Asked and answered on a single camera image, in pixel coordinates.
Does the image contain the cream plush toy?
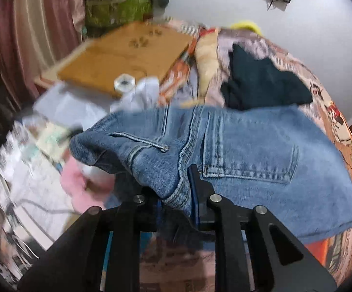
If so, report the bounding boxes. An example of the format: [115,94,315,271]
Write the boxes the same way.
[194,28,220,98]

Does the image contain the printed blanket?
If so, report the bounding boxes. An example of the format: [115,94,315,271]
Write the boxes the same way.
[103,18,352,292]

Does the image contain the pink striped curtain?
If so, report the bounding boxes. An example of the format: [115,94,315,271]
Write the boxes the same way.
[0,0,87,104]

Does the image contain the white cloth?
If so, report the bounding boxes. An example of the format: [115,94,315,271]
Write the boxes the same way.
[33,77,160,128]

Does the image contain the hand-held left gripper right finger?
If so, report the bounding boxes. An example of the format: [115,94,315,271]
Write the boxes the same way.
[187,164,338,292]

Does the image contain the dark teal folded garment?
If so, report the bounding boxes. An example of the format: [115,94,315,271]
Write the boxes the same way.
[220,44,313,110]

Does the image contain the pink fluffy cloth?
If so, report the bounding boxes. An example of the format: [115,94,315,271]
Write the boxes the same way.
[61,158,116,213]

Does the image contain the yellow plush toy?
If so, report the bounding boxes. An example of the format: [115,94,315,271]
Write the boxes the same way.
[231,20,262,35]

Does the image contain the green storage basket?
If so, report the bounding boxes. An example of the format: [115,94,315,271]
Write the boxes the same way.
[84,0,153,30]

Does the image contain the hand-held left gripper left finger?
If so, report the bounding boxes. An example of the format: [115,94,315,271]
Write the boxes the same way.
[17,187,164,292]

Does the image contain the blue denim pants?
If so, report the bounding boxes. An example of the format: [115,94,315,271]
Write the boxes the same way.
[70,103,352,245]

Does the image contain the clear hexagonal jar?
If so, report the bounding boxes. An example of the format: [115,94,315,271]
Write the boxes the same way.
[114,73,136,95]

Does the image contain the wooden board with paw prints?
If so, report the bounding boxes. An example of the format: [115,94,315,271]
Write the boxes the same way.
[34,22,194,99]

